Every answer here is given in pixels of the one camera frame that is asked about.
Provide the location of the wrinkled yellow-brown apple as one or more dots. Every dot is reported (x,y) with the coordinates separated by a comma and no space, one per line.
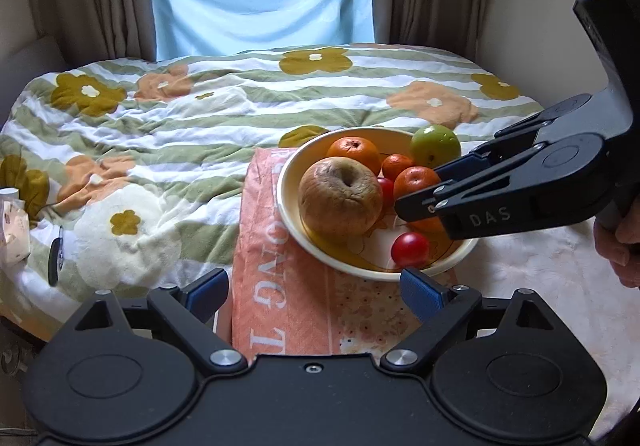
(338,198)

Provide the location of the cream shallow bowl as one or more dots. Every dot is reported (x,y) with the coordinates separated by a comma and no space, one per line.
(366,256)

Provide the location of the red cherry tomato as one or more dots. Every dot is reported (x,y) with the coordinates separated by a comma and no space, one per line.
(410,249)
(387,189)

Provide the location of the pink floral tablecloth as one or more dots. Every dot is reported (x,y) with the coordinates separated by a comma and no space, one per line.
(287,302)

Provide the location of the small white lotion bottle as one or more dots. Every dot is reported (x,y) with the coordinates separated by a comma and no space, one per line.
(14,229)

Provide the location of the large orange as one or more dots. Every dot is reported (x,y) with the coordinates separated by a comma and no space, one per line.
(429,225)

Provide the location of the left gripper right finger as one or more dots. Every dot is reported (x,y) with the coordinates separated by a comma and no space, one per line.
(445,315)

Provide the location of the black round gadget on bed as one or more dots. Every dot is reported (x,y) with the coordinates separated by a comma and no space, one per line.
(56,259)

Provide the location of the green apple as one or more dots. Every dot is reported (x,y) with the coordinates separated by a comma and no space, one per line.
(434,146)

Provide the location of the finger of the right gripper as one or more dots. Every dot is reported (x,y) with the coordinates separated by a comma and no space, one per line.
(564,181)
(507,142)

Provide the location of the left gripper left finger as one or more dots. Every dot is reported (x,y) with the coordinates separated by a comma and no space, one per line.
(180,318)

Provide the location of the person's right hand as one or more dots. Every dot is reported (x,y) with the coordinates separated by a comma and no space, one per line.
(615,247)

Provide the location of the grey bed headboard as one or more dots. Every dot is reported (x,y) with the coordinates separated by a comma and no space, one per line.
(38,58)

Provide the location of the floral striped duvet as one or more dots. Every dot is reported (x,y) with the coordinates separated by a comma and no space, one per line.
(143,164)

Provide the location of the small mandarin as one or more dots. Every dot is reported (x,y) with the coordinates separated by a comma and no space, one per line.
(394,164)
(413,179)

